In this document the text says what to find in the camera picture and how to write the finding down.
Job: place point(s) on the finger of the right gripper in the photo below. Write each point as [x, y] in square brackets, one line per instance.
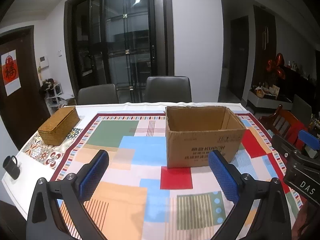
[309, 140]
[283, 147]

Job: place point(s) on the red heart balloons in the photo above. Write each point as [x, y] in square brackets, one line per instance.
[276, 67]

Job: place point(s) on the glass sliding door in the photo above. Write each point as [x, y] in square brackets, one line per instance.
[122, 42]

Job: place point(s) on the grey chair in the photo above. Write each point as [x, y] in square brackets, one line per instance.
[168, 89]
[96, 95]

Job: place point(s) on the brown cardboard box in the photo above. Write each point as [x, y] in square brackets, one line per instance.
[192, 132]

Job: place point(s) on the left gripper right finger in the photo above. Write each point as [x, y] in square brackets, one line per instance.
[241, 189]

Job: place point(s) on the red wooden chair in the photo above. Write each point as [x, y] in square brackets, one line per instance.
[284, 124]

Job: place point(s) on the black mug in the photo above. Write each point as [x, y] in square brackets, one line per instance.
[10, 165]

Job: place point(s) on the woven rattan box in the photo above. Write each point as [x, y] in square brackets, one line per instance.
[55, 129]

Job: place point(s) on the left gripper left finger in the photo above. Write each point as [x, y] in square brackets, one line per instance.
[77, 188]

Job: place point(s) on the grey chair right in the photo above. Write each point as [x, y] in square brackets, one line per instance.
[168, 89]

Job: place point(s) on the red fu poster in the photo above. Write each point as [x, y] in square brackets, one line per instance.
[10, 73]

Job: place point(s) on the white low cabinet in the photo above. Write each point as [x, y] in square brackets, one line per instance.
[261, 99]

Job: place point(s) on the wall intercom panel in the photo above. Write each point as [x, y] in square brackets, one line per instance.
[44, 63]

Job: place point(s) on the grey chair left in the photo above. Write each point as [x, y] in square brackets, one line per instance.
[96, 95]

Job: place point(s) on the white shoe rack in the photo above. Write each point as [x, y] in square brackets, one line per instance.
[54, 97]

